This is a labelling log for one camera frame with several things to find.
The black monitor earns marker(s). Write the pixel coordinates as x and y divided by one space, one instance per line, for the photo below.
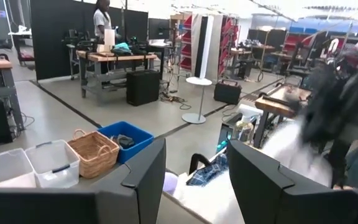
158 28

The teal cloth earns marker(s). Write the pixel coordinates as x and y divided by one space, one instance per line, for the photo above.
121 48

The blue plastic bin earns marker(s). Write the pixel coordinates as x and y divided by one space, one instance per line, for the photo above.
135 132

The white t-shirt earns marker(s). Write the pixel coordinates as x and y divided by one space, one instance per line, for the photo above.
294 152

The clear spray bottle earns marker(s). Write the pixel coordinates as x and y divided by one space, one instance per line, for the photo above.
243 129

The black computer with lights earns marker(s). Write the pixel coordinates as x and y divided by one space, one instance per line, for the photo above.
225 135

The tall white panel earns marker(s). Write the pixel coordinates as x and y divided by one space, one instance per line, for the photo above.
204 43

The white round pedestal stand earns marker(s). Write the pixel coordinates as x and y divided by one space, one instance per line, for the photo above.
200 93

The black partition wall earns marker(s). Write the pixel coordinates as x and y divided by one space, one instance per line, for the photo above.
54 37

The blue plaid shirt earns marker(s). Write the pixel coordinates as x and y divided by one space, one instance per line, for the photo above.
208 171

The person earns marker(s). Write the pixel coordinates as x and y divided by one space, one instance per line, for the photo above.
102 20

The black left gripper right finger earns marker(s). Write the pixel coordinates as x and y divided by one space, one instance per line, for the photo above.
259 193

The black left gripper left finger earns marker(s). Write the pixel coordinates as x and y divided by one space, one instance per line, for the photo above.
141 186

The white garment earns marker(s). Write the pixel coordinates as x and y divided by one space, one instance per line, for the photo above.
210 199

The large black equipment case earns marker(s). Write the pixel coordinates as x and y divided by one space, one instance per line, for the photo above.
143 87

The red bin shelf rack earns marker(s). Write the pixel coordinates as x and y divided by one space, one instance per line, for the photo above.
186 43
228 43

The wicker basket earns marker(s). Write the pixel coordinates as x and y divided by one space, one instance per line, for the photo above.
93 154

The lilac water bottle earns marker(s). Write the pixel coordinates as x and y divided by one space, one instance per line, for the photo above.
169 183

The small black equipment case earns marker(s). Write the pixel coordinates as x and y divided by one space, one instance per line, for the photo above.
227 91

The dark grey folded garment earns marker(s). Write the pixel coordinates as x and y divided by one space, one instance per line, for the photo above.
123 140

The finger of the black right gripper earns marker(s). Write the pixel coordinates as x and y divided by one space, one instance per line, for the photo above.
339 165

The wooden table with black legs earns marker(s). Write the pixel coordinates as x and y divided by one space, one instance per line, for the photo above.
275 104

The white box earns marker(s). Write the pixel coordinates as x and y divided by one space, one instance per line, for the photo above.
109 39

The clear plastic bin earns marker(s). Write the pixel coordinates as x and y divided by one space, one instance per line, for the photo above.
5 169

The wooden side table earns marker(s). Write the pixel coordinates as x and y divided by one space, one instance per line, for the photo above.
2 67

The wooden workbench with grey frame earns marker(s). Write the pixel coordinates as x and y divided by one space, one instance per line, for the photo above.
117 62

